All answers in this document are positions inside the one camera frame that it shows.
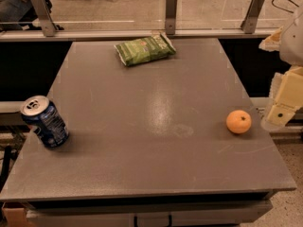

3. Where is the middle metal glass bracket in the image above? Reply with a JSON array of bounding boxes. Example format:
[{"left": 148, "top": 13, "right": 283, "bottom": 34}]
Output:
[{"left": 165, "top": 0, "right": 177, "bottom": 35}]

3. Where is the left metal glass bracket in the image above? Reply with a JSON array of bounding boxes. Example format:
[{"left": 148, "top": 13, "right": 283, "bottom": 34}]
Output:
[{"left": 30, "top": 0, "right": 57, "bottom": 37}]

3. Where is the metal glass bracket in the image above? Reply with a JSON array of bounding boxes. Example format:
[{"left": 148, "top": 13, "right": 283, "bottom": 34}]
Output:
[
  {"left": 165, "top": 0, "right": 177, "bottom": 35},
  {"left": 30, "top": 0, "right": 57, "bottom": 37},
  {"left": 241, "top": 0, "right": 265, "bottom": 34}
]

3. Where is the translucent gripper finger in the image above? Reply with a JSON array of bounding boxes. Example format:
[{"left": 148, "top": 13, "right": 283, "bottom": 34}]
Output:
[{"left": 261, "top": 99, "right": 286, "bottom": 131}]

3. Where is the orange fruit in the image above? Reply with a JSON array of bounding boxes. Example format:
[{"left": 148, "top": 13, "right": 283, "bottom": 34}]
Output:
[{"left": 226, "top": 110, "right": 252, "bottom": 134}]

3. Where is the blue soda can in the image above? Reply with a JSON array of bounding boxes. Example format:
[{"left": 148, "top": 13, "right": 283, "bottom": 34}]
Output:
[{"left": 21, "top": 96, "right": 69, "bottom": 148}]

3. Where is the glass barrier panel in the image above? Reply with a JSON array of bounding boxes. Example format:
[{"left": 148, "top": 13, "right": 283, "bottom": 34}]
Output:
[{"left": 0, "top": 0, "right": 303, "bottom": 33}]

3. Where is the green chip bag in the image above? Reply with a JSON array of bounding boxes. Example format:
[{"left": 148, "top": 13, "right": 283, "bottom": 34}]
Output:
[{"left": 115, "top": 33, "right": 176, "bottom": 67}]

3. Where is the cardboard box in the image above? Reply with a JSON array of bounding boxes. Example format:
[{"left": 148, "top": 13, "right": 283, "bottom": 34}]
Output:
[{"left": 2, "top": 202, "right": 36, "bottom": 227}]

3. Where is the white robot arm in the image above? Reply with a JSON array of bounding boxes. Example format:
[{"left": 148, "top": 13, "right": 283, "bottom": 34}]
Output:
[{"left": 258, "top": 6, "right": 303, "bottom": 131}]

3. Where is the right metal glass bracket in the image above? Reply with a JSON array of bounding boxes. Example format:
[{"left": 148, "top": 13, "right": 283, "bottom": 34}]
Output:
[{"left": 241, "top": 0, "right": 265, "bottom": 34}]

